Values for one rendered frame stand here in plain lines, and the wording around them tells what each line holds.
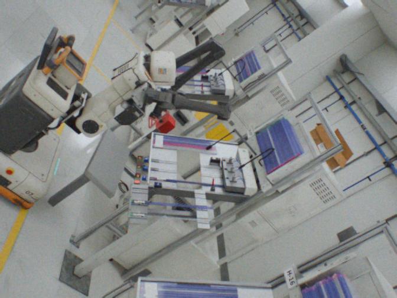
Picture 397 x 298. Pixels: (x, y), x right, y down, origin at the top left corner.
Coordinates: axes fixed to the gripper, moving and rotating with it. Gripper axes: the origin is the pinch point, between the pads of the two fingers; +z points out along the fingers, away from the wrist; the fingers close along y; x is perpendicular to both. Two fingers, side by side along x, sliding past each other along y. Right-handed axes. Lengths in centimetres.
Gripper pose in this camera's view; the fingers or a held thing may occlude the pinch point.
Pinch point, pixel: (150, 126)
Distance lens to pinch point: 282.4
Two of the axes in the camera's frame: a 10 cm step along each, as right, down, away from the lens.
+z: -4.2, 8.9, 1.9
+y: 0.5, -1.8, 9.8
